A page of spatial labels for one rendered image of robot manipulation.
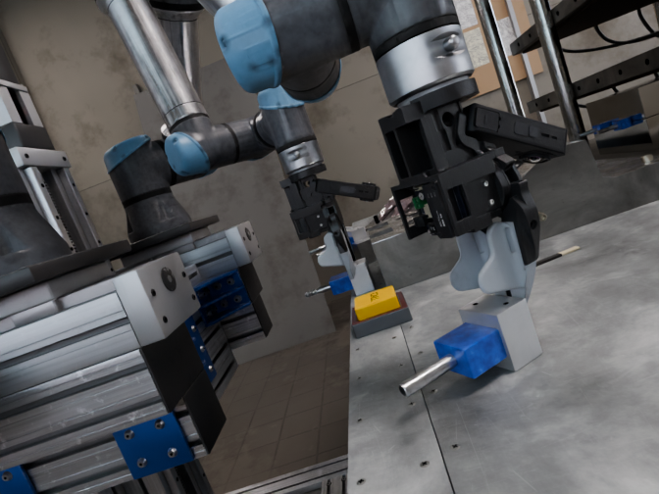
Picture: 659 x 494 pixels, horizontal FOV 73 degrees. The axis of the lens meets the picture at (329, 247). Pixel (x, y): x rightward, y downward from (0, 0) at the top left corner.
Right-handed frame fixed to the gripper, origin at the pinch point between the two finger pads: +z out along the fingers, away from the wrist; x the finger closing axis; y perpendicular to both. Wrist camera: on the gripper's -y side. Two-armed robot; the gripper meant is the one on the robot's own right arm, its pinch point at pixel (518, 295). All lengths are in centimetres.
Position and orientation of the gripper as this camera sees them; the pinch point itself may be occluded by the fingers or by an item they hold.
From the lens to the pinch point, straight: 45.7
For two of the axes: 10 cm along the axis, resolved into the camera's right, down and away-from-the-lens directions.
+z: 3.5, 9.3, 1.3
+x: 4.0, -0.2, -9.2
